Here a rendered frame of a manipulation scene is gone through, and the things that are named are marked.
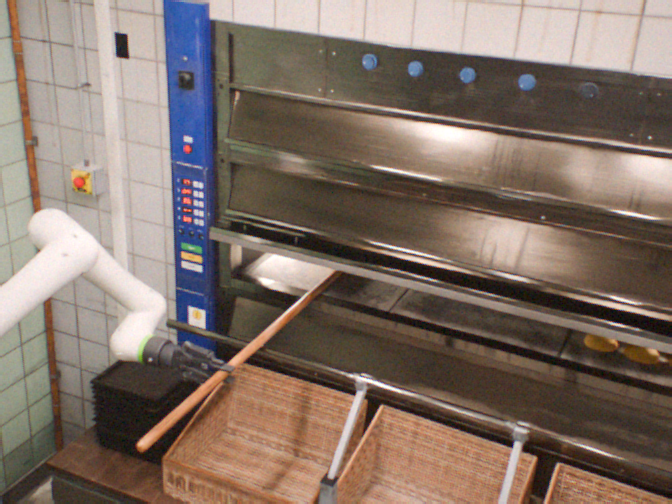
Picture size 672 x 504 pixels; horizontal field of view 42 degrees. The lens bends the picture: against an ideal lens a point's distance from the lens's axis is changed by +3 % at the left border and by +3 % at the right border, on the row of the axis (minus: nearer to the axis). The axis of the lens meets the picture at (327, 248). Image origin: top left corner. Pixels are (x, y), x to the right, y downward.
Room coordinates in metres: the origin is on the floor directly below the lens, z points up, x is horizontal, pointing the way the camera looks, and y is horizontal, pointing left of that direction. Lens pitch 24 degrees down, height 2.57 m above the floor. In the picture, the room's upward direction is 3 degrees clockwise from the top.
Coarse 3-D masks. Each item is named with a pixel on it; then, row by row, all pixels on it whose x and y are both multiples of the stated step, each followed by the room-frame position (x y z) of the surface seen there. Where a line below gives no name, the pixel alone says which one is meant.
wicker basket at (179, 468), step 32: (224, 384) 2.67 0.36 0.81; (256, 384) 2.70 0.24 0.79; (288, 384) 2.66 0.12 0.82; (224, 416) 2.67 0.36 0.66; (288, 416) 2.62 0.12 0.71; (320, 416) 2.58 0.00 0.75; (192, 448) 2.48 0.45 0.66; (224, 448) 2.58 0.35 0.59; (256, 448) 2.58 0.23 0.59; (288, 448) 2.58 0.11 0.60; (320, 448) 2.54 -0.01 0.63; (352, 448) 2.43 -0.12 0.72; (192, 480) 2.29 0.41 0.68; (224, 480) 2.23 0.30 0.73; (256, 480) 2.41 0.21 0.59; (288, 480) 2.42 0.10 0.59
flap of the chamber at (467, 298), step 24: (240, 240) 2.62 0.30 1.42; (288, 240) 2.69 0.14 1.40; (336, 264) 2.47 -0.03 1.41; (384, 264) 2.52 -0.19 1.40; (408, 264) 2.56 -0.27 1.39; (432, 288) 2.33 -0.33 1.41; (480, 288) 2.37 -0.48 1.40; (504, 288) 2.41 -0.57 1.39; (528, 312) 2.21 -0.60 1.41; (576, 312) 2.24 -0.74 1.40; (600, 312) 2.27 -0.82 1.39; (624, 336) 2.09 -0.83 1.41
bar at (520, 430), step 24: (216, 336) 2.39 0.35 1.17; (288, 360) 2.28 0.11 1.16; (312, 360) 2.27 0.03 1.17; (360, 384) 2.16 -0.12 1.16; (384, 384) 2.15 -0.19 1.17; (456, 408) 2.05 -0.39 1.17; (528, 432) 1.97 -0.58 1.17; (336, 456) 2.03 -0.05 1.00; (336, 480) 1.98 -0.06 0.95; (504, 480) 1.89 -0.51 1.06
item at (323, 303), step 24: (240, 288) 2.79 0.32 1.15; (264, 288) 2.75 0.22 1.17; (288, 288) 2.74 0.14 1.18; (336, 312) 2.62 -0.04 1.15; (360, 312) 2.59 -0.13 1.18; (384, 312) 2.59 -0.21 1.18; (432, 336) 2.47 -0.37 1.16; (456, 336) 2.45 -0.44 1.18; (480, 336) 2.46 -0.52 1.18; (504, 360) 2.37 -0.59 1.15; (528, 360) 2.34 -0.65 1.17; (552, 360) 2.33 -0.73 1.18; (600, 384) 2.25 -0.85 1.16; (624, 384) 2.22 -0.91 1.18; (648, 384) 2.23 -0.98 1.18
